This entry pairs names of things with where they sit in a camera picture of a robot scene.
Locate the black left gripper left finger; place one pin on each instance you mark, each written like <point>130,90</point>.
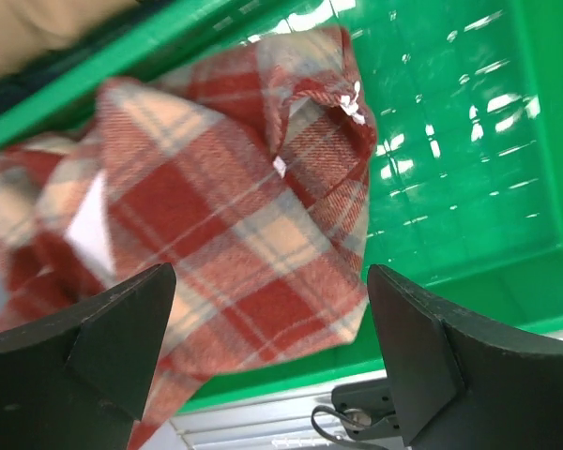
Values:
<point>80,378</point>

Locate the red plaid skirt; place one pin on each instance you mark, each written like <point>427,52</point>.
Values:
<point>247,172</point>

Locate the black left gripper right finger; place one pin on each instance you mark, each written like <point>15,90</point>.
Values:
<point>460,380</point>

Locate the aluminium rail frame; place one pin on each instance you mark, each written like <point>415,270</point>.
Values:
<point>279,420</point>

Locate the green plastic crate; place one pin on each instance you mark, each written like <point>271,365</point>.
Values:
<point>467,176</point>

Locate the dark green folded garment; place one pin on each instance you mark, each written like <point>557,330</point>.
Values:
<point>16,87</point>

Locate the tan folded skirt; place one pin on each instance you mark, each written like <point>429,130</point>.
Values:
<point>31,29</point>

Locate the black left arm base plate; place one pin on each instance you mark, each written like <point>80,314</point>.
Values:
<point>358,413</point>

